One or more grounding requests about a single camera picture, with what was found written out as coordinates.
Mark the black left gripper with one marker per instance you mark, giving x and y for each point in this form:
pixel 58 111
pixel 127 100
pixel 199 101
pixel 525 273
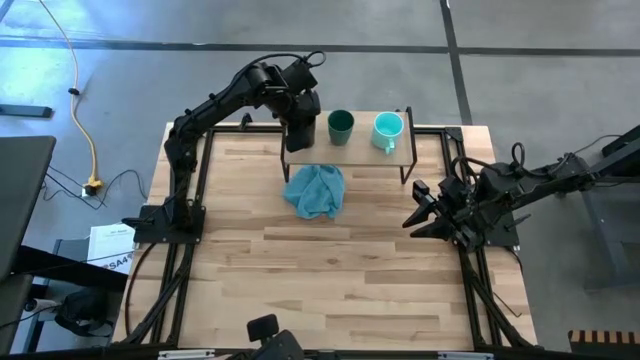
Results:
pixel 302 107

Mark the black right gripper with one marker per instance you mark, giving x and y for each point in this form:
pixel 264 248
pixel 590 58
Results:
pixel 460 215

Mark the black cup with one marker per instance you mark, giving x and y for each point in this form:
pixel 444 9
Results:
pixel 300 142

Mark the dark teal cup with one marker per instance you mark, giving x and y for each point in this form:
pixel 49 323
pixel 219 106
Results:
pixel 341 132

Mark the light turquoise mug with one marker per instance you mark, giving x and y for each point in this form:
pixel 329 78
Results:
pixel 387 130

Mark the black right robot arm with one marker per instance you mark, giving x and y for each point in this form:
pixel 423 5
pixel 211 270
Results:
pixel 540 187

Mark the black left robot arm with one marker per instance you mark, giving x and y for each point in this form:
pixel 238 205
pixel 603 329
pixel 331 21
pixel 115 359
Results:
pixel 185 145

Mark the blue cloth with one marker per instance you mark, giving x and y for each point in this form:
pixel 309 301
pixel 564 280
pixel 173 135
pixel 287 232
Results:
pixel 317 192

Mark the grey metal side desk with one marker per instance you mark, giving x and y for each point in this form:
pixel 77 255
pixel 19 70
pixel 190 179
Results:
pixel 610 210

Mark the black chair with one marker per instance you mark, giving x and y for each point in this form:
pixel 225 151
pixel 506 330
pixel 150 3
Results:
pixel 275 347

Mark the striped wooden black bench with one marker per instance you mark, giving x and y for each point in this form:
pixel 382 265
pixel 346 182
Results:
pixel 600 336

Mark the white power outlet box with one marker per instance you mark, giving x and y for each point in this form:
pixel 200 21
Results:
pixel 89 191

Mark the white printed cardboard box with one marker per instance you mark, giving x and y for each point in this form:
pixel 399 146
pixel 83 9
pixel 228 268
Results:
pixel 112 245

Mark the black flat floor bar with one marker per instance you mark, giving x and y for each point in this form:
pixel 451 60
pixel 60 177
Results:
pixel 25 111

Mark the dark grey desk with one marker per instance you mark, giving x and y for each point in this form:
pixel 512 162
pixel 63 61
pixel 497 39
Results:
pixel 22 190

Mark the black bag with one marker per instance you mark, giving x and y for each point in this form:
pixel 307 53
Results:
pixel 82 310

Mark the black frame clamp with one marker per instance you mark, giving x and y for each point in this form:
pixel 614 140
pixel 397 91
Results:
pixel 245 120

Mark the black aluminium table frame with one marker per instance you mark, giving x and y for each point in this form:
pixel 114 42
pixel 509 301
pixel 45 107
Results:
pixel 235 129

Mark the wooden shelf black metal frame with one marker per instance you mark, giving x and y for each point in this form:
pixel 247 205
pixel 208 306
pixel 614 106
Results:
pixel 360 152

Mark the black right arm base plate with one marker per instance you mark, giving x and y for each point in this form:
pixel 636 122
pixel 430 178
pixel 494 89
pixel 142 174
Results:
pixel 505 235

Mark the silver frame bracket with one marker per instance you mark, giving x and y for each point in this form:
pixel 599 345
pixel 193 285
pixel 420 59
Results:
pixel 465 356
pixel 185 355

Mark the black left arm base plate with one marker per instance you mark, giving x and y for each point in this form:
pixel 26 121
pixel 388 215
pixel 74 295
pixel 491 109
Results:
pixel 160 235

